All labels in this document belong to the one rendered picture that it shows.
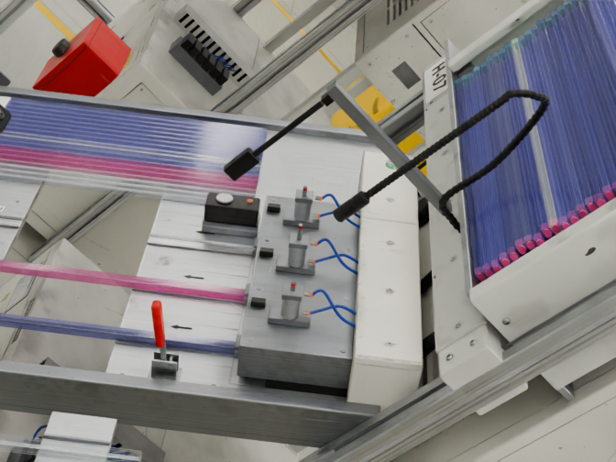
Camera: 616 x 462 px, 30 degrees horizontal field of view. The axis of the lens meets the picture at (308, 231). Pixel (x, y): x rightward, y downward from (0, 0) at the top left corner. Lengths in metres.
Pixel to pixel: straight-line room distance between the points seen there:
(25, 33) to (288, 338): 2.53
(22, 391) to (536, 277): 0.61
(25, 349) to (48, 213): 1.18
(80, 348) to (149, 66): 0.99
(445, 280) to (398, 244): 0.16
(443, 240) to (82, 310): 0.80
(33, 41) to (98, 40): 1.48
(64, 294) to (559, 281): 1.04
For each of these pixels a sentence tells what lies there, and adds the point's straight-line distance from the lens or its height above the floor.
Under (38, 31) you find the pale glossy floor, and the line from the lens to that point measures 3.85.
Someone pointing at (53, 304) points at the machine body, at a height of 0.62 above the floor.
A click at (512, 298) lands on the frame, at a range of 1.24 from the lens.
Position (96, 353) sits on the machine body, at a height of 0.62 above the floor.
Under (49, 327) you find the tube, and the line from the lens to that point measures 1.46.
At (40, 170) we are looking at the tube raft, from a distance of 1.76.
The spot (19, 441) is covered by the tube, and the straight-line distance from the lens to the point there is 1.23.
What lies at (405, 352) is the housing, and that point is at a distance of 1.35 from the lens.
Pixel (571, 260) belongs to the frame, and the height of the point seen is 1.50.
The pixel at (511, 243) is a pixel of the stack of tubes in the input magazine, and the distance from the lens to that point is 1.29.
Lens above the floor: 1.79
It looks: 24 degrees down
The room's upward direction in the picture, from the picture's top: 55 degrees clockwise
